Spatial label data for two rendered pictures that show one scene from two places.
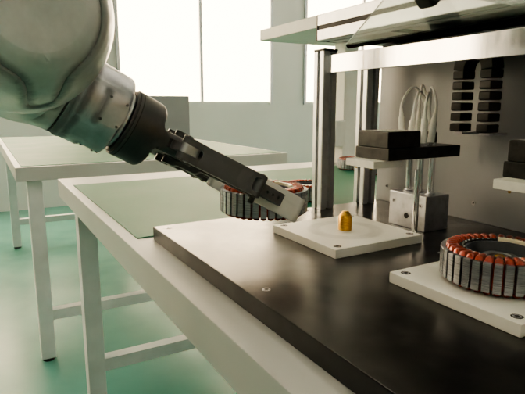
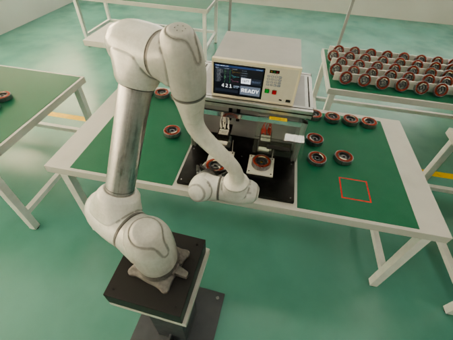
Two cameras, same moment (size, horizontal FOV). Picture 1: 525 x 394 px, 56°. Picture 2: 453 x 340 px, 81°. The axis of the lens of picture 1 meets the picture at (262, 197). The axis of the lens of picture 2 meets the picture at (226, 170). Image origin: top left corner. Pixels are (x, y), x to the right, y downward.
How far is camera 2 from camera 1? 1.20 m
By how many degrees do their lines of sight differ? 57
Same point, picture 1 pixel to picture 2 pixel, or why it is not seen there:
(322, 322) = not seen: hidden behind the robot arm
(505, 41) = (253, 118)
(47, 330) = (31, 218)
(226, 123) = not seen: outside the picture
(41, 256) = (10, 194)
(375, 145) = (223, 137)
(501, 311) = (268, 174)
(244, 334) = not seen: hidden behind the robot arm
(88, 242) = (74, 181)
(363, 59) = (210, 112)
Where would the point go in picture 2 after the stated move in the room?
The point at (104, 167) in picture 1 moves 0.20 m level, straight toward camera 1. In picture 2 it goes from (15, 136) to (39, 145)
